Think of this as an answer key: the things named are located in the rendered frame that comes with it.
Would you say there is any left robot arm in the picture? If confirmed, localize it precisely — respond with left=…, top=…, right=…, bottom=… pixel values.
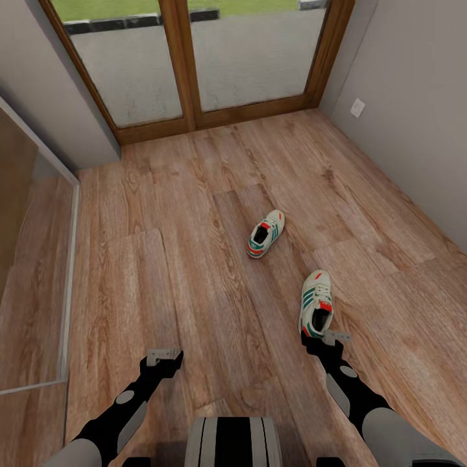
left=41, top=348, right=184, bottom=467

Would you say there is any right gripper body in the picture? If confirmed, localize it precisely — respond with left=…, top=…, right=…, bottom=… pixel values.
left=306, top=337, right=343, bottom=362

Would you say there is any gym shoe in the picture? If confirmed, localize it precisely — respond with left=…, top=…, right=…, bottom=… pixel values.
left=298, top=269, right=334, bottom=339
left=246, top=210, right=285, bottom=259

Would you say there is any robot trunk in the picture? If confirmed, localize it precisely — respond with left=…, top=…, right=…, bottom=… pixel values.
left=185, top=417, right=283, bottom=467

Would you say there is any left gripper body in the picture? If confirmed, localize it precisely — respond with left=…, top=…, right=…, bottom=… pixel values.
left=139, top=359, right=176, bottom=387

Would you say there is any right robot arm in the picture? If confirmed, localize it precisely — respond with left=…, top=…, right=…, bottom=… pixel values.
left=301, top=330, right=467, bottom=467

